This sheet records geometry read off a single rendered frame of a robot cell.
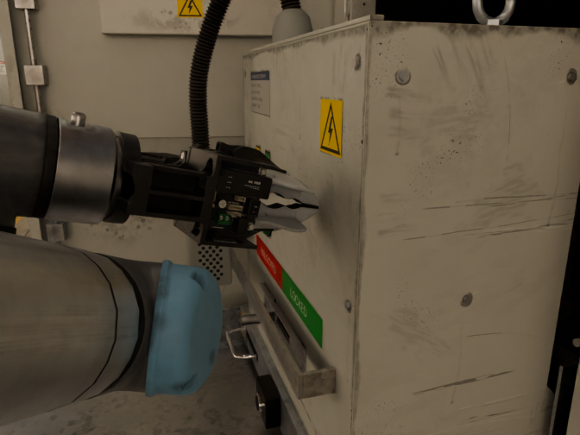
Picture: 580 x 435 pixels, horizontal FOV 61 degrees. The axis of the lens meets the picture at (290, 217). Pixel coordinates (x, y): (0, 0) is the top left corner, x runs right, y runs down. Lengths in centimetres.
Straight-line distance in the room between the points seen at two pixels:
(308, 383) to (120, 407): 43
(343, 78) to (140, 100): 63
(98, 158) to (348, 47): 22
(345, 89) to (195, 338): 25
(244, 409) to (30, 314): 67
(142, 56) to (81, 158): 67
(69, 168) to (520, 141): 37
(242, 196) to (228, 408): 49
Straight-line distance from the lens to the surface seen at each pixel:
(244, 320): 72
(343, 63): 44
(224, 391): 88
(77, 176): 36
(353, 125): 42
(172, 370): 27
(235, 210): 40
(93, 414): 88
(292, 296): 64
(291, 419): 69
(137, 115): 102
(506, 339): 54
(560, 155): 51
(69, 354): 21
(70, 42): 104
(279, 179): 47
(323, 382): 52
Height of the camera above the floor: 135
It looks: 16 degrees down
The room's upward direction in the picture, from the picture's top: straight up
